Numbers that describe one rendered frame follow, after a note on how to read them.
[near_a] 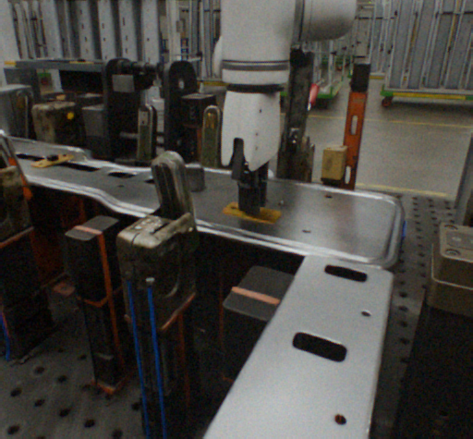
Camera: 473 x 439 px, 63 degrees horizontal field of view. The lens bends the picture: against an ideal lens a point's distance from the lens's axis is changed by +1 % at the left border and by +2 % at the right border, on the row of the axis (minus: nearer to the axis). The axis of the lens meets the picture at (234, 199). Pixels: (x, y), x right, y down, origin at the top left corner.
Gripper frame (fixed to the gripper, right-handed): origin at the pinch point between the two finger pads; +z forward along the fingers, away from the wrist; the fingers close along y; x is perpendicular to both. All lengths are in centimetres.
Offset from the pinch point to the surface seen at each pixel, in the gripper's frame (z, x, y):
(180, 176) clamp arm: -6.4, -3.9, 12.5
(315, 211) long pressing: 2.8, 8.2, -4.8
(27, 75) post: -9, -92, -38
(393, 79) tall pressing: 56, -32, -699
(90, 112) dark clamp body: -4, -51, -21
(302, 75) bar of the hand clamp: -14.8, 0.3, -20.6
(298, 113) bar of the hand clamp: -8.5, 0.4, -19.6
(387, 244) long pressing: 3.0, 18.8, 0.7
